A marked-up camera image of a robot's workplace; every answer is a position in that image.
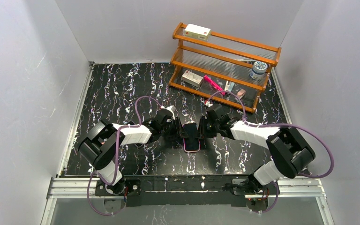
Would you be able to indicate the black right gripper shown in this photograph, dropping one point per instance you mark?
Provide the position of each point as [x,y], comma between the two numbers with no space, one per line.
[206,127]

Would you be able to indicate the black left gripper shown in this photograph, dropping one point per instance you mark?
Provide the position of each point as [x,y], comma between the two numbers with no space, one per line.
[174,130]

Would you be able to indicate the pink phone case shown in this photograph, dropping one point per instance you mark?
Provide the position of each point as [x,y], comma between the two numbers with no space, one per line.
[184,149]

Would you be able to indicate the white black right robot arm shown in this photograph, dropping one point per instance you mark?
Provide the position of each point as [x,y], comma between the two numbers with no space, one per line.
[290,152]

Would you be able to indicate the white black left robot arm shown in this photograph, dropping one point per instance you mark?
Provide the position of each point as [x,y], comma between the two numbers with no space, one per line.
[100,146]

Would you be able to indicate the pink utility knife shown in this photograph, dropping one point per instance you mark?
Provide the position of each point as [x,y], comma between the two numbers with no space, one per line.
[214,85]

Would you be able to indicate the pink stapler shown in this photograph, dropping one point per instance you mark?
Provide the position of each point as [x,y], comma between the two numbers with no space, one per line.
[240,94]

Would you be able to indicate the white green stapler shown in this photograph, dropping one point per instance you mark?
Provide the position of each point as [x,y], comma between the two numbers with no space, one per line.
[229,87]

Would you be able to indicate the grey box on bottom shelf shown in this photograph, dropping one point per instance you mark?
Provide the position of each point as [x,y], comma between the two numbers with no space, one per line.
[192,78]

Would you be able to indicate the orange wooden shelf rack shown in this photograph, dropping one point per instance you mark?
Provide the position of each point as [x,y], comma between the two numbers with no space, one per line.
[222,58]

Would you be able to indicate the blue white round tin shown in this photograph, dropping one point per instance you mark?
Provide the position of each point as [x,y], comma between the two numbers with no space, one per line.
[258,70]

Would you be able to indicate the white box on top shelf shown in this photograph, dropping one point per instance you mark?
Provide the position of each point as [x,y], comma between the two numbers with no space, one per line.
[197,32]

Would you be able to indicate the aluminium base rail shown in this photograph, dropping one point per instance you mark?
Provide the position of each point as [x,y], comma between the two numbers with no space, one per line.
[298,187]

